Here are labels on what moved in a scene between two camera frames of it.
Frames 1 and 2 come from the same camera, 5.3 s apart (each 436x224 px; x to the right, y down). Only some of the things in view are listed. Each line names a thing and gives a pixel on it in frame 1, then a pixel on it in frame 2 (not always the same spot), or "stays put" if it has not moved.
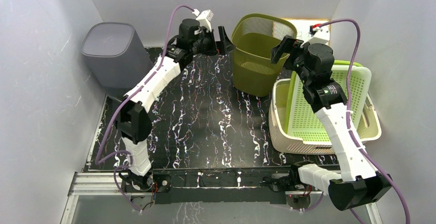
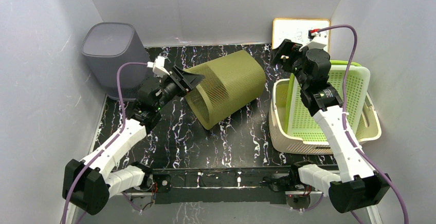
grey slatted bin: [118, 58] stays put
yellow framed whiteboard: [303, 25] stays put
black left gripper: [225, 45] to [186, 82]
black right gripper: [286, 46] stays put
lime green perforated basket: [304, 125] stays put
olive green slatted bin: [253, 37] to [230, 82]
